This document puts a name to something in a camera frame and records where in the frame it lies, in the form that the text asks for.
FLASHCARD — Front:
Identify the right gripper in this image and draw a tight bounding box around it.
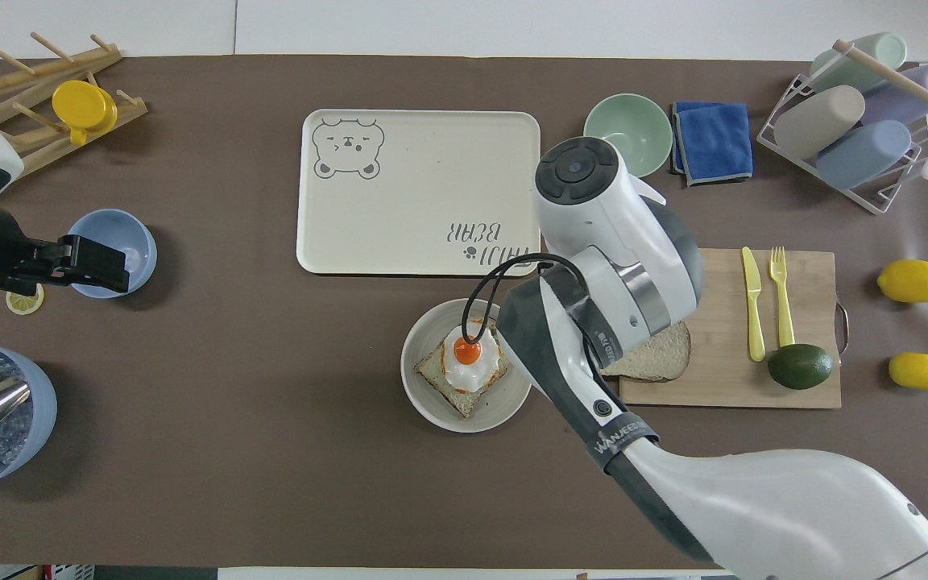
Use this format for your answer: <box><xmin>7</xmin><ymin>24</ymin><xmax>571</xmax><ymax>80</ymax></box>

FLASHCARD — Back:
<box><xmin>541</xmin><ymin>265</ymin><xmax>623</xmax><ymax>374</ymax></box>

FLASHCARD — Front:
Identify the white round plate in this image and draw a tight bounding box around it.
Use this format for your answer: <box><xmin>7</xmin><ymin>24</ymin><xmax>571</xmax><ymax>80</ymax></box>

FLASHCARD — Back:
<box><xmin>400</xmin><ymin>297</ymin><xmax>533</xmax><ymax>434</ymax></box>

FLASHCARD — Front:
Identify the lemon slice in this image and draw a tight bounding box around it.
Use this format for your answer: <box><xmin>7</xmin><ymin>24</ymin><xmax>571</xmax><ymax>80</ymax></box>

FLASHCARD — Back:
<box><xmin>5</xmin><ymin>284</ymin><xmax>46</xmax><ymax>317</ymax></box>

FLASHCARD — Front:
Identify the bread slice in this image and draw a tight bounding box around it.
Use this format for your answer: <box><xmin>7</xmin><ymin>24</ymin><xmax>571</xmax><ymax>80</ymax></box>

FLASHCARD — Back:
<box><xmin>599</xmin><ymin>320</ymin><xmax>694</xmax><ymax>383</ymax></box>

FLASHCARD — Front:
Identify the fried egg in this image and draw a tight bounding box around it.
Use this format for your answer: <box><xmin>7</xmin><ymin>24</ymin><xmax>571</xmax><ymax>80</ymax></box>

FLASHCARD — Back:
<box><xmin>439</xmin><ymin>324</ymin><xmax>506</xmax><ymax>395</ymax></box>

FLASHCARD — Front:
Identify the blue bowl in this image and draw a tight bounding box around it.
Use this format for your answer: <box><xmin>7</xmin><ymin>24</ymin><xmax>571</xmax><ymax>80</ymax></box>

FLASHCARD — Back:
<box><xmin>66</xmin><ymin>209</ymin><xmax>158</xmax><ymax>300</ymax></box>

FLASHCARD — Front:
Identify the wooden cutting board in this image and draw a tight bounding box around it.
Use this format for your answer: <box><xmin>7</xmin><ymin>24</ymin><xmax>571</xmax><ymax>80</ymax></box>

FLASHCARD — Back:
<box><xmin>618</xmin><ymin>247</ymin><xmax>851</xmax><ymax>410</ymax></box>

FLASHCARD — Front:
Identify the toast with fried egg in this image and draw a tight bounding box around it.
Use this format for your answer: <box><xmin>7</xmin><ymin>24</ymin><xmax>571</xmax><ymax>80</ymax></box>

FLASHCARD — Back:
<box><xmin>413</xmin><ymin>317</ymin><xmax>512</xmax><ymax>419</ymax></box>

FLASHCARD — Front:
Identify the yellow plastic knife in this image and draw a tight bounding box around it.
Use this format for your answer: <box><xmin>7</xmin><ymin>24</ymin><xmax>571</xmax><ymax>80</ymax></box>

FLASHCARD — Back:
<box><xmin>741</xmin><ymin>246</ymin><xmax>768</xmax><ymax>363</ymax></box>

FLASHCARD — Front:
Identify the yellow cup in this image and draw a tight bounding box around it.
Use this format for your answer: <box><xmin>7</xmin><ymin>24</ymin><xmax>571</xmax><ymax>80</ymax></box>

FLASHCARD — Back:
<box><xmin>51</xmin><ymin>79</ymin><xmax>119</xmax><ymax>147</ymax></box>

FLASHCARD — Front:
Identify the wooden drying rack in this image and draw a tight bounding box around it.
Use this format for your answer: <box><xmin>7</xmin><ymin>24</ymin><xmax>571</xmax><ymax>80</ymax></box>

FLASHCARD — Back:
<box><xmin>0</xmin><ymin>31</ymin><xmax>149</xmax><ymax>175</ymax></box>

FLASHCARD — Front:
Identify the blue ice bucket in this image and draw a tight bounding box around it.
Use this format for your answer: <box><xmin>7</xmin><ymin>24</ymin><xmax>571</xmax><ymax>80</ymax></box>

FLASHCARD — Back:
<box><xmin>0</xmin><ymin>342</ymin><xmax>59</xmax><ymax>493</ymax></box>

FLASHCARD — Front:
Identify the green bowl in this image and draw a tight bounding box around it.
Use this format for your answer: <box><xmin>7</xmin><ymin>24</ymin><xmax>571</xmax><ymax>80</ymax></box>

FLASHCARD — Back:
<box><xmin>582</xmin><ymin>93</ymin><xmax>673</xmax><ymax>180</ymax></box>

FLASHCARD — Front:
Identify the yellow plastic fork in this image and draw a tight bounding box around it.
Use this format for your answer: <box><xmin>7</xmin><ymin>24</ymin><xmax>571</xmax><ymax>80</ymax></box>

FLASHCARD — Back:
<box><xmin>768</xmin><ymin>246</ymin><xmax>798</xmax><ymax>350</ymax></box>

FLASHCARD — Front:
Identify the cream tray with bear print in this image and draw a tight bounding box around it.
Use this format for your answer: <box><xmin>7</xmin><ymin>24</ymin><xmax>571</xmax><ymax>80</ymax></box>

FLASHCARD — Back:
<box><xmin>296</xmin><ymin>109</ymin><xmax>542</xmax><ymax>278</ymax></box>

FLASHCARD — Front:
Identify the blue cloth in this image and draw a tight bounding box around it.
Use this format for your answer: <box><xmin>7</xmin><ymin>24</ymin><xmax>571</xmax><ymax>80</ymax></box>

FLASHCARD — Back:
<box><xmin>670</xmin><ymin>100</ymin><xmax>755</xmax><ymax>189</ymax></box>

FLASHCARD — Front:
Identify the green avocado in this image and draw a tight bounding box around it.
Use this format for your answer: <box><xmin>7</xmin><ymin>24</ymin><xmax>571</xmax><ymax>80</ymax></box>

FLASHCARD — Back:
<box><xmin>767</xmin><ymin>343</ymin><xmax>835</xmax><ymax>392</ymax></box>

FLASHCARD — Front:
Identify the beige tumbler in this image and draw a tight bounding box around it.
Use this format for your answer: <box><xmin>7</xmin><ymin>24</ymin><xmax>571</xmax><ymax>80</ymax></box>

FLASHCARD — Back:
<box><xmin>775</xmin><ymin>85</ymin><xmax>867</xmax><ymax>160</ymax></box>

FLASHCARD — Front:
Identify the blue tumbler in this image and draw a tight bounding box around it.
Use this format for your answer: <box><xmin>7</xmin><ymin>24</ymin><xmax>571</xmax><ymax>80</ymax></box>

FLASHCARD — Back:
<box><xmin>815</xmin><ymin>118</ymin><xmax>914</xmax><ymax>191</ymax></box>

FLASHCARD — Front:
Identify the yellow lemon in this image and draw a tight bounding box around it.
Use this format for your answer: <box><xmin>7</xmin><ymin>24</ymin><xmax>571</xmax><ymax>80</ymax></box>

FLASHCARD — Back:
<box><xmin>876</xmin><ymin>259</ymin><xmax>928</xmax><ymax>305</ymax></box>
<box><xmin>888</xmin><ymin>351</ymin><xmax>928</xmax><ymax>392</ymax></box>

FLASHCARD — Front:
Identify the green tumbler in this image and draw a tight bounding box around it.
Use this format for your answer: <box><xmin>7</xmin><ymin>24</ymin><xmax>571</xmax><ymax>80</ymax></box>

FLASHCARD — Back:
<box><xmin>808</xmin><ymin>31</ymin><xmax>909</xmax><ymax>94</ymax></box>

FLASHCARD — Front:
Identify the purple tumbler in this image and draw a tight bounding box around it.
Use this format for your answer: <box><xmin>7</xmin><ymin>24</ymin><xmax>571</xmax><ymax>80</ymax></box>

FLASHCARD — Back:
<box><xmin>862</xmin><ymin>62</ymin><xmax>928</xmax><ymax>126</ymax></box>

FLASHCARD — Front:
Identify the black cable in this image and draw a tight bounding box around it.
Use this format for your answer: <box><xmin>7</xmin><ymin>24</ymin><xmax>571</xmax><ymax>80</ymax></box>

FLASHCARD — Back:
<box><xmin>462</xmin><ymin>252</ymin><xmax>587</xmax><ymax>344</ymax></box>

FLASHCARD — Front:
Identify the white wire rack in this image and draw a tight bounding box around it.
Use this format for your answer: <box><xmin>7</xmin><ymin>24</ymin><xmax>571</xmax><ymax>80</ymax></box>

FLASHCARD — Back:
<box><xmin>756</xmin><ymin>38</ymin><xmax>928</xmax><ymax>215</ymax></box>

